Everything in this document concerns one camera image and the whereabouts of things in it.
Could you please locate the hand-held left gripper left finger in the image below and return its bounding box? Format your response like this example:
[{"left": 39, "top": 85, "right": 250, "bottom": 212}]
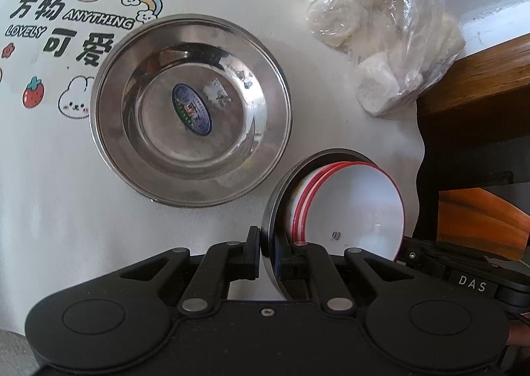
[{"left": 118, "top": 226, "right": 262, "bottom": 316}]

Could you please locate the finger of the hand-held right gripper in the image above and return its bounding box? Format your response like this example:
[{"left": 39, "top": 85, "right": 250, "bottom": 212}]
[{"left": 397, "top": 236, "right": 455, "bottom": 278}]

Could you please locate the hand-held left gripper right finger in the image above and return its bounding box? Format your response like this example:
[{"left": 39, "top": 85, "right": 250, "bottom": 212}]
[{"left": 276, "top": 234, "right": 415, "bottom": 315}]

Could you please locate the white bowl with red rim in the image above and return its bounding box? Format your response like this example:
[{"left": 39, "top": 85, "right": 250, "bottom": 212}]
[{"left": 286, "top": 161, "right": 376, "bottom": 243}]

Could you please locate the stainless steel bowl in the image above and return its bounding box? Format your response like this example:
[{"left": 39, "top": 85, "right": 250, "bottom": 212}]
[{"left": 260, "top": 148, "right": 378, "bottom": 303}]

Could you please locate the white red-rimmed bowl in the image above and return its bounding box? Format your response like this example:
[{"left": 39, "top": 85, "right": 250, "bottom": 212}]
[{"left": 294, "top": 164, "right": 407, "bottom": 264}]

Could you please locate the steel plate with blue sticker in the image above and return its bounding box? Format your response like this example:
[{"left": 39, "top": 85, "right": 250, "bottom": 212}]
[{"left": 95, "top": 18, "right": 288, "bottom": 204}]

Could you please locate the large stainless steel plate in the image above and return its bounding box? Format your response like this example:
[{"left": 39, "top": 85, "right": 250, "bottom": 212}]
[{"left": 88, "top": 15, "right": 293, "bottom": 208}]

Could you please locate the brown wooden cabinet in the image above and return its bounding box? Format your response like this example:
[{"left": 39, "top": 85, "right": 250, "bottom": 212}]
[{"left": 416, "top": 34, "right": 530, "bottom": 245}]

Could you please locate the printed white tablecloth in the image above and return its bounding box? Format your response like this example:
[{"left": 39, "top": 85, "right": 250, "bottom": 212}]
[{"left": 0, "top": 0, "right": 428, "bottom": 336}]

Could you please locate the plastic bag of white buns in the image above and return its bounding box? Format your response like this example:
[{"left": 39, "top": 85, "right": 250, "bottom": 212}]
[{"left": 305, "top": 0, "right": 467, "bottom": 117}]

